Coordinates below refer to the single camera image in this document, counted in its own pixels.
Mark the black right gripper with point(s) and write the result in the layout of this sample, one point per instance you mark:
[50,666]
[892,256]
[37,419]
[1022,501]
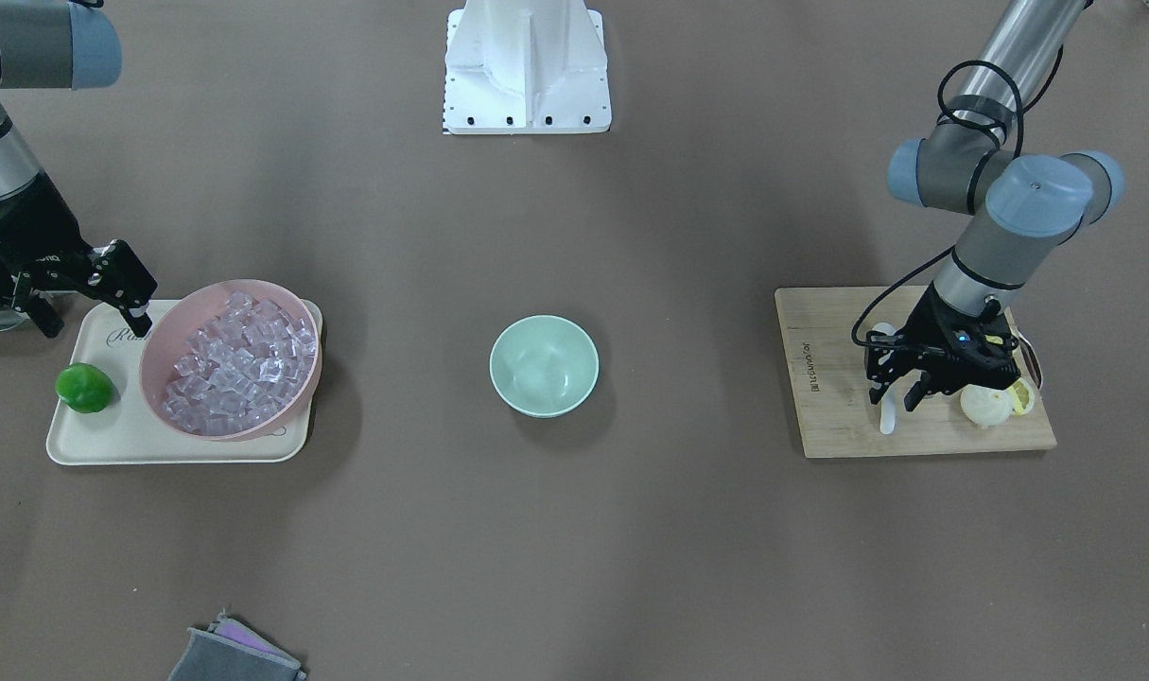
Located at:
[21,238]

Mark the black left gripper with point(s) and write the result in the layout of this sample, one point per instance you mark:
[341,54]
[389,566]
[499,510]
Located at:
[926,324]

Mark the white ceramic spoon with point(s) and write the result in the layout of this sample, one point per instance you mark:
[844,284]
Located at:
[888,408]

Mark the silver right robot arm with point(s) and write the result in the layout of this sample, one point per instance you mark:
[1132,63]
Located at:
[69,45]

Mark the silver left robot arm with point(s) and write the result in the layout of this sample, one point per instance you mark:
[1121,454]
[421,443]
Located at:
[1020,206]

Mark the pink bowl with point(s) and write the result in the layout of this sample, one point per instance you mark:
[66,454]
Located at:
[183,312]

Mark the clear ice cube pile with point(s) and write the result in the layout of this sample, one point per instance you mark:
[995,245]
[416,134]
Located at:
[241,364]

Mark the mint green bowl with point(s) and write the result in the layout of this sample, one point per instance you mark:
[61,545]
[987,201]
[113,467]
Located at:
[544,366]

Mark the white peeled lemon end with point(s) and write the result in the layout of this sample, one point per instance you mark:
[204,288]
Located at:
[986,407]

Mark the wooden cutting board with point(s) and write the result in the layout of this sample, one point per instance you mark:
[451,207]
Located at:
[830,392]

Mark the green lime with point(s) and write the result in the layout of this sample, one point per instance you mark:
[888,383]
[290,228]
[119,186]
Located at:
[83,388]

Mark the lemon slice lower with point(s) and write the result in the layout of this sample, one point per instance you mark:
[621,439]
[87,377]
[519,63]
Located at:
[1022,396]

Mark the beige rectangular tray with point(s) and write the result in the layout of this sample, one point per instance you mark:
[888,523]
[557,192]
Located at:
[129,432]

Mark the grey folded cloth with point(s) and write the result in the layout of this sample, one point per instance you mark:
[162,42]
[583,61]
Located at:
[230,649]

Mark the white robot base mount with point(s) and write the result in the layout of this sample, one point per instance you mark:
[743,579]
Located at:
[525,67]

